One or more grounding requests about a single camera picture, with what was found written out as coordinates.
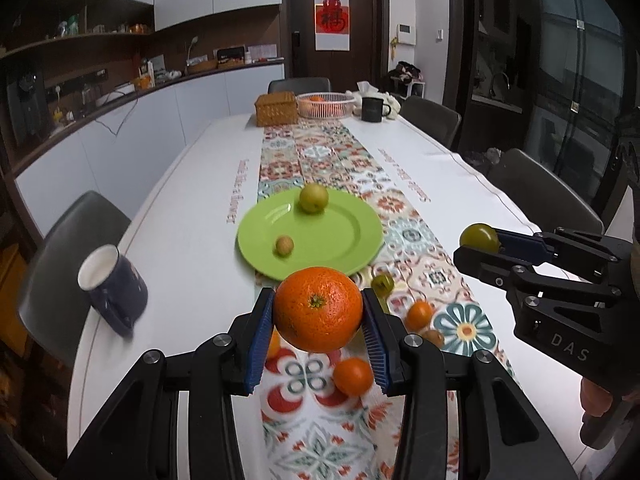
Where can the black countertop appliance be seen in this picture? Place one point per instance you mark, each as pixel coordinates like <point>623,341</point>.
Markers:
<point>22,105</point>

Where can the kitchen faucet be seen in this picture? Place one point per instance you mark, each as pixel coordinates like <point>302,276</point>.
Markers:
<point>500,82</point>

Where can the wicker basket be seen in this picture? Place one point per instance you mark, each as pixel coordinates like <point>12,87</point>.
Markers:
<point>276,109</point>

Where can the yellow-green pear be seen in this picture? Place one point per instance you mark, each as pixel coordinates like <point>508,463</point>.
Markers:
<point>313,199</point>

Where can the small light brown fruit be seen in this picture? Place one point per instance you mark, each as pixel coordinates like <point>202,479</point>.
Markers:
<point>284,247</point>

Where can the black box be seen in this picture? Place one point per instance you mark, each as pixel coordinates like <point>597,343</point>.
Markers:
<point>230,56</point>

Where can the green plate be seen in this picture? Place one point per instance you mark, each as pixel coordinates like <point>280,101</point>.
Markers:
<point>330,242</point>

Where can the grey dining chair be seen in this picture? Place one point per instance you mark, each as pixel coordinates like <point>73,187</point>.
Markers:
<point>545,190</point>
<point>60,260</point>
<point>299,85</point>
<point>431,120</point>

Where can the person's right hand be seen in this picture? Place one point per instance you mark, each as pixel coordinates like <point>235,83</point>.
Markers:
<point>595,400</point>

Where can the glass sliding door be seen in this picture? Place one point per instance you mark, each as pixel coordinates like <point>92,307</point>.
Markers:
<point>575,85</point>

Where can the navy blue mug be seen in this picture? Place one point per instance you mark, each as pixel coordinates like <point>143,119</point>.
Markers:
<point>112,290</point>

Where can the black mug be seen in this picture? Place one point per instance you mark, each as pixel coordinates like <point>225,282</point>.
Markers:
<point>372,109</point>

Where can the white lower cabinets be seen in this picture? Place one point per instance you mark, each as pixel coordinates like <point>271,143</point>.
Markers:
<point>200,105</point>

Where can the small orange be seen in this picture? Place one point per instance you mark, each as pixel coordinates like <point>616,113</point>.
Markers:
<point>419,314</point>
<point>352,376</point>
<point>273,344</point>

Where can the red and white wall poster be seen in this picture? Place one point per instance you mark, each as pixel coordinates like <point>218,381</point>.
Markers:
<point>331,20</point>

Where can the white intercom panel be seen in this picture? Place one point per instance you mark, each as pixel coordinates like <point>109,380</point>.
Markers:
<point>405,34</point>

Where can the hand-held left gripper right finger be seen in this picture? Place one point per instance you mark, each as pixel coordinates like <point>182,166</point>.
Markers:
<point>374,347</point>

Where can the patterned table runner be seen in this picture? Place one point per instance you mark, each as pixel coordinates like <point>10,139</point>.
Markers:
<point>320,160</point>

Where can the pile of bags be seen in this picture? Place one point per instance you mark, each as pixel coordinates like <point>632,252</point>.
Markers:
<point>406,72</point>

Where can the pink plastic basket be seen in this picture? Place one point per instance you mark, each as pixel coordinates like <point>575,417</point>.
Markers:
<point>325,107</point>

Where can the white card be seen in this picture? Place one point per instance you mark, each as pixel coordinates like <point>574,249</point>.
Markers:
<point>262,51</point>

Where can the large orange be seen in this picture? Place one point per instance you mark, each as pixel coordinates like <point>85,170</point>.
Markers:
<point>317,310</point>

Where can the white desk lamp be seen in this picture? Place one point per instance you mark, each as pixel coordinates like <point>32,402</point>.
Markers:
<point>192,46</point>

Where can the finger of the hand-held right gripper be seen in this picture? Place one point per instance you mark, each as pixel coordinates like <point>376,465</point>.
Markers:
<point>480,260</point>
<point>522,246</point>

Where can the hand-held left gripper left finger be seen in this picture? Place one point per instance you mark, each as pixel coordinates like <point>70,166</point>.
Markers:
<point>260,342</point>

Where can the round green apple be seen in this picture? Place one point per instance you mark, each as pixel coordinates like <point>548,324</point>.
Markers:
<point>477,237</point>

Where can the small green fruit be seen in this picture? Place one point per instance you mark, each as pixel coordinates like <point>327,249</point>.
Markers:
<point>385,282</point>

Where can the dark brown door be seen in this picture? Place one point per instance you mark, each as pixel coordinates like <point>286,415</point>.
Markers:
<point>370,20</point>

